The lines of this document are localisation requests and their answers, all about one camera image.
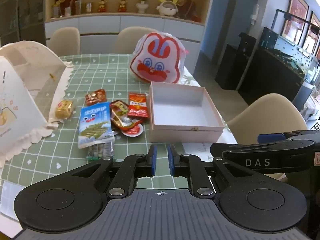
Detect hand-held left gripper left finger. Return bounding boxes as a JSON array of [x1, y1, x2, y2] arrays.
[[70, 145, 157, 201]]

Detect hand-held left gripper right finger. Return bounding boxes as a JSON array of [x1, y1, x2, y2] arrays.
[[168, 144, 253, 200]]

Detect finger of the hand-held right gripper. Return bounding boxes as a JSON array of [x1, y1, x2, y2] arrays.
[[258, 130, 320, 143], [210, 140, 314, 174]]

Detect pink cardboard box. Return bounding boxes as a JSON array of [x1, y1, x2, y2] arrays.
[[149, 81, 224, 143]]

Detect red jelly cup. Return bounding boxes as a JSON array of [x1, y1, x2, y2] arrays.
[[119, 124, 144, 137]]

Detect red snack packet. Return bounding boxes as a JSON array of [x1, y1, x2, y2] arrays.
[[127, 92, 150, 119]]

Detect green clear snack packet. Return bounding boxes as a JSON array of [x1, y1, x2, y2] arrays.
[[86, 142, 103, 161]]

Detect red packet with yellow label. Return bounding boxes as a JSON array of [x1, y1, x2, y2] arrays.
[[109, 100, 143, 130]]

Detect blue snack packet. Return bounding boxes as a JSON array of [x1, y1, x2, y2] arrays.
[[77, 102, 115, 148]]

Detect brown-red snack packet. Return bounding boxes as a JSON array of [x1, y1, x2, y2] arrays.
[[85, 89, 107, 106]]

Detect gold snack packet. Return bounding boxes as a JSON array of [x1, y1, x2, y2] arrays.
[[55, 99, 75, 119]]

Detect beige chair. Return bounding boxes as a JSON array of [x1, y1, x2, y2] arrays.
[[226, 93, 308, 180], [46, 27, 81, 56], [114, 26, 162, 54]]

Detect black tank stand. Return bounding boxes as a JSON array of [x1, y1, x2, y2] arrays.
[[237, 47, 307, 107]]

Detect black cabinet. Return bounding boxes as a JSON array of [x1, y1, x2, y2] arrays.
[[215, 32, 258, 90]]

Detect glass fish tank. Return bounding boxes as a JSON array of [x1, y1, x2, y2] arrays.
[[260, 9, 320, 80]]

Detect red white rabbit bag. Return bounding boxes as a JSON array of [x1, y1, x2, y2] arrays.
[[129, 31, 190, 84]]

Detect green checked tablecloth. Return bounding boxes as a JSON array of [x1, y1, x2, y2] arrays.
[[0, 52, 238, 218]]

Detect wooden shelf cabinet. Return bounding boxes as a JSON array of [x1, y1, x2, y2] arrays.
[[44, 0, 217, 55]]

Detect white rabbit toy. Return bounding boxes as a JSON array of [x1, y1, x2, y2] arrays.
[[156, 0, 180, 17]]

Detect cream mesh food cover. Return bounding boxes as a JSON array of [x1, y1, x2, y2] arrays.
[[0, 40, 74, 168]]

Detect white vase with plant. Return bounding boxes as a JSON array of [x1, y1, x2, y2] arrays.
[[136, 0, 150, 14]]

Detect brown plush bouquet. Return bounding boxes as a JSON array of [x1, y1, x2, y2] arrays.
[[172, 0, 202, 23]]

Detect dark glass-door cabinet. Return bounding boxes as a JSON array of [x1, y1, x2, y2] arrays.
[[0, 0, 47, 47]]

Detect framed wall picture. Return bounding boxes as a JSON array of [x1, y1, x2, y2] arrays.
[[302, 11, 320, 58], [281, 0, 310, 39]]

